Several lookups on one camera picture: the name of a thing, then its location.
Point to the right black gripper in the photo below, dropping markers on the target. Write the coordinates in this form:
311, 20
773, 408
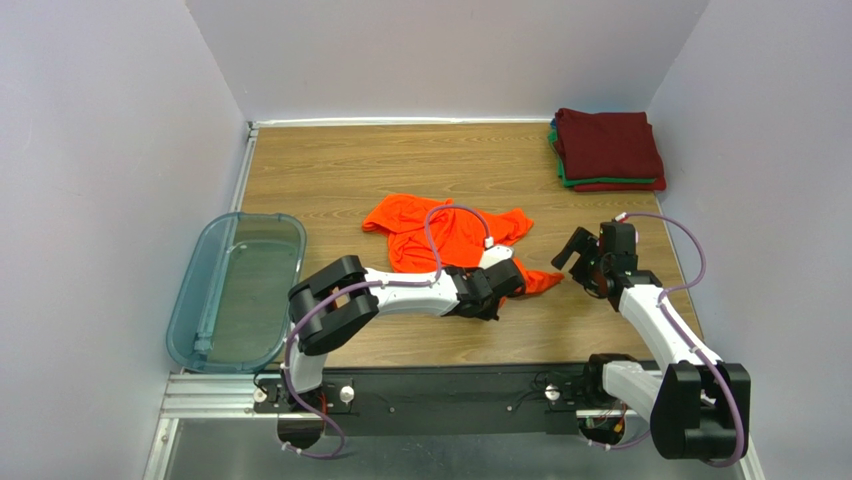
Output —
584, 253

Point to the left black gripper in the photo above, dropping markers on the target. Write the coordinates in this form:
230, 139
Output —
505, 280

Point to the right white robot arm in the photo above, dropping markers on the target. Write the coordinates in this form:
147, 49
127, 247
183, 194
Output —
699, 407

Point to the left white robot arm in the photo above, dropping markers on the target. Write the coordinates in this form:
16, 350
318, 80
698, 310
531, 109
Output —
330, 307

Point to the folded red t-shirt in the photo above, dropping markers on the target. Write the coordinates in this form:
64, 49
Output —
620, 184

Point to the folded maroon t-shirt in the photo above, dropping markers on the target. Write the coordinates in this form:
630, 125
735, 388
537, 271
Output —
607, 144

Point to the clear blue plastic bin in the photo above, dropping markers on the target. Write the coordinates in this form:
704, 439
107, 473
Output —
231, 313

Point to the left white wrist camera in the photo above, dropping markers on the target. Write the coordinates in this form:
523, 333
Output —
494, 255

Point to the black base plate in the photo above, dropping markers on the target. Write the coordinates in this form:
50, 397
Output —
461, 400

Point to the aluminium frame rail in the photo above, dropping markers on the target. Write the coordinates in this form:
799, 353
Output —
198, 396

